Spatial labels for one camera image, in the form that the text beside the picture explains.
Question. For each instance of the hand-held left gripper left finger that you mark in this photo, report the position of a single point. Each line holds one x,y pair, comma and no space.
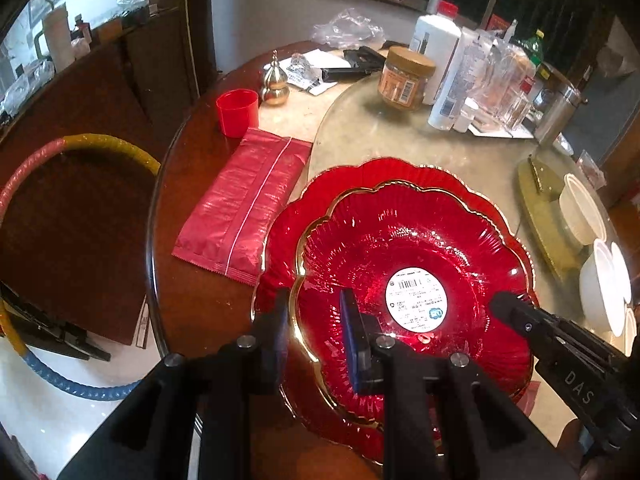
270,355

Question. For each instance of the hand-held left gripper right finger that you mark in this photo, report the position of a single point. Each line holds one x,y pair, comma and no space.
350,345

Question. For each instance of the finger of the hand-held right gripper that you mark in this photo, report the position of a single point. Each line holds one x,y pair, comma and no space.
525,327

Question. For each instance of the large red glass plate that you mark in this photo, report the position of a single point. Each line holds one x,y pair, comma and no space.
400,174

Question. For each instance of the gold round placemat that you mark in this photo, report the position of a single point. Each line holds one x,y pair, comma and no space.
542,210

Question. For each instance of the gold lighter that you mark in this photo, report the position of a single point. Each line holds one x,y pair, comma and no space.
535,172

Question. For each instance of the red plastic packet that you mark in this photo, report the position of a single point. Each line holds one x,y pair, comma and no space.
240,200

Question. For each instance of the white paper sheets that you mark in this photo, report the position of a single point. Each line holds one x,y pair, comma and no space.
500,132

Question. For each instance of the black metal stand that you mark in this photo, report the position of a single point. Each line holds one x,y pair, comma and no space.
60,332

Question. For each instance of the glass lazy susan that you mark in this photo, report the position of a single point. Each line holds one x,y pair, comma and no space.
380,135

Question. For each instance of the steel thermos flask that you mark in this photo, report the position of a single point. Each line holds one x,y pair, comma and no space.
555,115

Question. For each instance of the small white bottle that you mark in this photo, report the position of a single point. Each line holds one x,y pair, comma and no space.
466,117

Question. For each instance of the white lotion tube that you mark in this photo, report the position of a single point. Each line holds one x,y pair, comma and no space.
452,100

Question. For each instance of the red plastic cup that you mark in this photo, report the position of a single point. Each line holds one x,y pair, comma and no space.
237,115

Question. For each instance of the grey refrigerator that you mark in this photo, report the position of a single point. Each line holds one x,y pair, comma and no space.
625,100

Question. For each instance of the brown-lidded jar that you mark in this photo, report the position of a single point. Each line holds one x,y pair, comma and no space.
402,85

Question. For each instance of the gold gourd ornament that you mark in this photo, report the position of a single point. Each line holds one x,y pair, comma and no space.
274,82

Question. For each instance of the multicoloured hula hoop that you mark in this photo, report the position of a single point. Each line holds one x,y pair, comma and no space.
100,140

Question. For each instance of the white paper packets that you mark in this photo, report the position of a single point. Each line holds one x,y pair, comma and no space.
305,72

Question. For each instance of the green soda bottle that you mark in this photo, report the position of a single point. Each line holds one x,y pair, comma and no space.
536,47

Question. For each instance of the black wallet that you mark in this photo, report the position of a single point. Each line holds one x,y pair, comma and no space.
360,60

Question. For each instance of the white bottle with red cap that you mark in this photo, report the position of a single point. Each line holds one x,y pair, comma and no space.
435,40

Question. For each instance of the clear plastic bag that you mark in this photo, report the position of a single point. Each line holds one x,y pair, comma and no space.
345,27

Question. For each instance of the dark wooden cabinet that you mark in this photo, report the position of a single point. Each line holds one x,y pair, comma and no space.
100,85

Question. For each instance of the white insulated cup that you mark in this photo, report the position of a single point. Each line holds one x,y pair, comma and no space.
57,35

